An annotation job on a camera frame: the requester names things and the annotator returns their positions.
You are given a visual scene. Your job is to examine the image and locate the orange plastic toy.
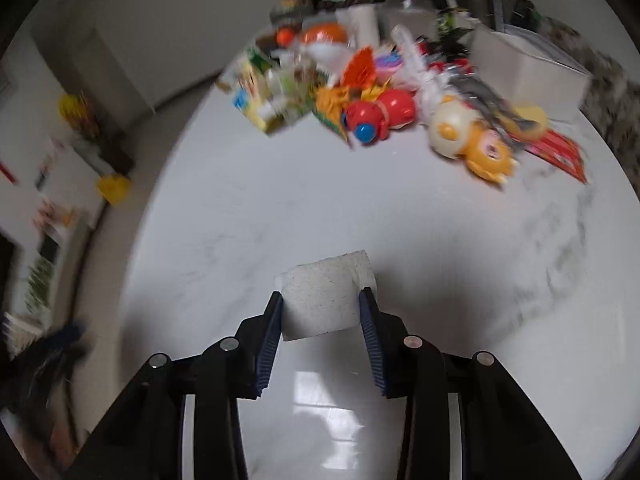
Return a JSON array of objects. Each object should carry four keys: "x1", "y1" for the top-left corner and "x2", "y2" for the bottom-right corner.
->
[{"x1": 314, "y1": 85, "x2": 361, "y2": 133}]

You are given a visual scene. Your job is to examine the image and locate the white cylindrical container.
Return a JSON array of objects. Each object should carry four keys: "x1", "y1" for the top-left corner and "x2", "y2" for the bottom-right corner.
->
[{"x1": 336, "y1": 6, "x2": 381, "y2": 48}]

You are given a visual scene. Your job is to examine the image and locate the yellow container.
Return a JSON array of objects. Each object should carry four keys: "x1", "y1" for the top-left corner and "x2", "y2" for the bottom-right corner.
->
[{"x1": 96, "y1": 172, "x2": 133, "y2": 206}]

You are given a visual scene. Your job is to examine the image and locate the pink toy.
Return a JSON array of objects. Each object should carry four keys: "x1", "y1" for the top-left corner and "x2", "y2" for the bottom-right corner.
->
[{"x1": 375, "y1": 52, "x2": 406, "y2": 81}]

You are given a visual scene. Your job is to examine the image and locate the yellow-haired doll toy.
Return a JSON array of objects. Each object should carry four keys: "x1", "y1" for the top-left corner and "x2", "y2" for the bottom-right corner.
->
[{"x1": 429, "y1": 99, "x2": 518, "y2": 190}]

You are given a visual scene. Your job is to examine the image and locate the yellow curved toy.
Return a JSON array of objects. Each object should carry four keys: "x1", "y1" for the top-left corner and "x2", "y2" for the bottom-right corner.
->
[{"x1": 500, "y1": 104, "x2": 549, "y2": 141}]

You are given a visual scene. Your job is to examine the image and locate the green yellow carton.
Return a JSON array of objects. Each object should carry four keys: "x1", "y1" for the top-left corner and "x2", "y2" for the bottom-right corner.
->
[{"x1": 232, "y1": 47, "x2": 286, "y2": 133}]

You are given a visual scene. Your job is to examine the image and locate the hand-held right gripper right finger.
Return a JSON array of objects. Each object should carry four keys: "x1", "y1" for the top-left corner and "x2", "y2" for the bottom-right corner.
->
[{"x1": 357, "y1": 287, "x2": 583, "y2": 480}]

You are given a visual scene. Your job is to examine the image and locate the orange ball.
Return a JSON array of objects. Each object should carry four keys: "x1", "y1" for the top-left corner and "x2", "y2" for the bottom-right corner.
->
[{"x1": 300, "y1": 24, "x2": 348, "y2": 46}]

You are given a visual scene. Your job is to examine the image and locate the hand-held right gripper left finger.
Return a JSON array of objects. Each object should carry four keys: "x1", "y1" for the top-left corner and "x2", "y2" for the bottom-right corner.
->
[{"x1": 65, "y1": 290, "x2": 285, "y2": 480}]

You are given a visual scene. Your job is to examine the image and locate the orange fan toy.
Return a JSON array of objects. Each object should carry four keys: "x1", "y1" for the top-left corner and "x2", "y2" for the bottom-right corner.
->
[{"x1": 340, "y1": 46, "x2": 376, "y2": 86}]

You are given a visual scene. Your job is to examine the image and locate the white storage box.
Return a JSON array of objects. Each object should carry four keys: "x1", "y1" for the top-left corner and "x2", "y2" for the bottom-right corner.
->
[{"x1": 470, "y1": 25, "x2": 593, "y2": 123}]

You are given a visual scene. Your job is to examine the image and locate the red round toy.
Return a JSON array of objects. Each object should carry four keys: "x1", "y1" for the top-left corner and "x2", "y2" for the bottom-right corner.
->
[{"x1": 342, "y1": 89, "x2": 417, "y2": 143}]

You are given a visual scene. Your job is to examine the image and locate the green round tin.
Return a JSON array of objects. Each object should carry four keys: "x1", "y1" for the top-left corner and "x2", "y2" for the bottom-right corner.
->
[{"x1": 270, "y1": 0, "x2": 316, "y2": 28}]

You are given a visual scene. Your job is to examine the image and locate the glass jar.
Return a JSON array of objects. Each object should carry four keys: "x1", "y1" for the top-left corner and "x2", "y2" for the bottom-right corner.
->
[{"x1": 382, "y1": 0, "x2": 436, "y2": 43}]

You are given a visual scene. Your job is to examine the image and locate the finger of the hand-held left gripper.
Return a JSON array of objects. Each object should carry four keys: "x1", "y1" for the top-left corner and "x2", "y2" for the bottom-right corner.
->
[{"x1": 47, "y1": 324, "x2": 88, "y2": 356}]

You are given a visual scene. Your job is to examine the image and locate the grey-white sponge block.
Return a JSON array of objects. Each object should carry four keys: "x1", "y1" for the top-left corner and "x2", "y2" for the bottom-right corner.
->
[{"x1": 274, "y1": 250, "x2": 376, "y2": 342}]

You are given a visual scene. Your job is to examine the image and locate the red envelope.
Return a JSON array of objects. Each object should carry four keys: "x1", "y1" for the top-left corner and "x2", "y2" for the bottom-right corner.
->
[{"x1": 520, "y1": 129, "x2": 588, "y2": 185}]

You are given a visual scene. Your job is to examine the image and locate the yellow flowers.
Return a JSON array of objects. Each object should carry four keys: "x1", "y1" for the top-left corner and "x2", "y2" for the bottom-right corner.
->
[{"x1": 57, "y1": 92, "x2": 101, "y2": 138}]

